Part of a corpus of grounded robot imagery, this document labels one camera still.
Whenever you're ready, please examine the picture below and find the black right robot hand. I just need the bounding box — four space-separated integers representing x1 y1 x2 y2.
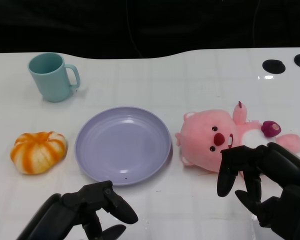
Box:
216 142 300 240

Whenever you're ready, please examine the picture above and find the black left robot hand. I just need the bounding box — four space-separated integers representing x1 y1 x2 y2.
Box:
16 180 139 240

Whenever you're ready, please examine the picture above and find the pink plush beaver doll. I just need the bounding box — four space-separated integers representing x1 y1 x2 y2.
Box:
175 100 300 174

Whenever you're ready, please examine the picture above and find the lavender plastic plate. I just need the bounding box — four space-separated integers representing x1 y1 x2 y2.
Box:
74 106 172 186

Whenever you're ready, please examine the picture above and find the orange white striped pumpkin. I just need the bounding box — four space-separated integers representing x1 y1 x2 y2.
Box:
9 131 68 175

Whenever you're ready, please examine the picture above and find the teal plastic mug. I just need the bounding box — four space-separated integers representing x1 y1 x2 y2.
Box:
27 52 81 103

